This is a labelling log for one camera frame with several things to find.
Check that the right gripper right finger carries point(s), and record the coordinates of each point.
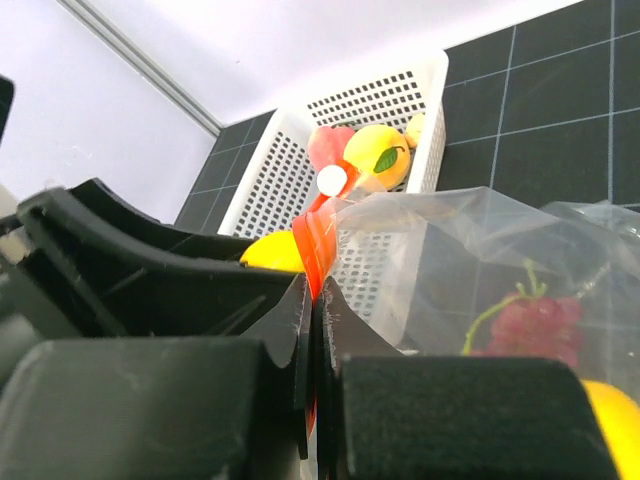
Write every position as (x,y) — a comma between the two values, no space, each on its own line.
(385,415)

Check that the black grid mat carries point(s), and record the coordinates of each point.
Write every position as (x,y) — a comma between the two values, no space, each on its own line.
(548,110)

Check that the orange toy with leaf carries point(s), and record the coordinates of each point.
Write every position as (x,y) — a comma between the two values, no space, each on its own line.
(381,151)

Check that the pink toy peach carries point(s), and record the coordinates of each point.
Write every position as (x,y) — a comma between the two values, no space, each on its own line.
(326,145)

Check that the clear zip bag orange zipper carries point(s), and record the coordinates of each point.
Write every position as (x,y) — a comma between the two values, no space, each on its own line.
(472,245)

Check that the yellow toy mango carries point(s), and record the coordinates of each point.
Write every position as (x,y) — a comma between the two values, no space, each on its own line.
(276,251)

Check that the left aluminium frame post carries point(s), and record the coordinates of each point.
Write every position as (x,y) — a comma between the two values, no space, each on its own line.
(118,42)

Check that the yellow toy pear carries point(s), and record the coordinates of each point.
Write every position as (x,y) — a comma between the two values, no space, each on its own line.
(618,418)

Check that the white perforated plastic basket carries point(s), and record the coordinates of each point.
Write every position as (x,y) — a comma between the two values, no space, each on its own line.
(279,181)

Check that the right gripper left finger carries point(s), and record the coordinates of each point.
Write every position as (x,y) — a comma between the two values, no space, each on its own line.
(131,349)

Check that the red toy grapes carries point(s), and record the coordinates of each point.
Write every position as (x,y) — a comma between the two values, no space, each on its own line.
(528,323)

